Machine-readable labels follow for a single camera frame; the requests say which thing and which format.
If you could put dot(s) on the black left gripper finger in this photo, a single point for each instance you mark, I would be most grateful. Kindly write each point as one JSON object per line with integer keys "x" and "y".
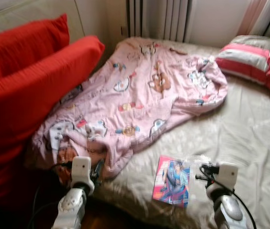
{"x": 100, "y": 168}

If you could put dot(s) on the manga book with girl cover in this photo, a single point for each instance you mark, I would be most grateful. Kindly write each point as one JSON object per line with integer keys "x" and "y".
{"x": 173, "y": 183}

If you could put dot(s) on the bed with beige floral sheet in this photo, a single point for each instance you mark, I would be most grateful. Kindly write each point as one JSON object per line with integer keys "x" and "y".
{"x": 230, "y": 138}

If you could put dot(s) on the pink cartoon print blanket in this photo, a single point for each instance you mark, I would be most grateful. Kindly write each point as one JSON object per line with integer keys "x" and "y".
{"x": 139, "y": 95}

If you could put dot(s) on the red white teal striped bolster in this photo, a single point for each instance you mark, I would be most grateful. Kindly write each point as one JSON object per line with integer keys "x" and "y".
{"x": 249, "y": 62}

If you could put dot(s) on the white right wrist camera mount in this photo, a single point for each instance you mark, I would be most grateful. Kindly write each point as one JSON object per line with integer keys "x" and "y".
{"x": 228, "y": 174}

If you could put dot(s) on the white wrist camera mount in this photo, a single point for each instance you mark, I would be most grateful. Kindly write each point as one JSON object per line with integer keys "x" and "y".
{"x": 228, "y": 174}
{"x": 81, "y": 169}

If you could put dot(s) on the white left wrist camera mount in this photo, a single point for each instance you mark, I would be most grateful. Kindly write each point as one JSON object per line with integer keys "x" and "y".
{"x": 81, "y": 169}

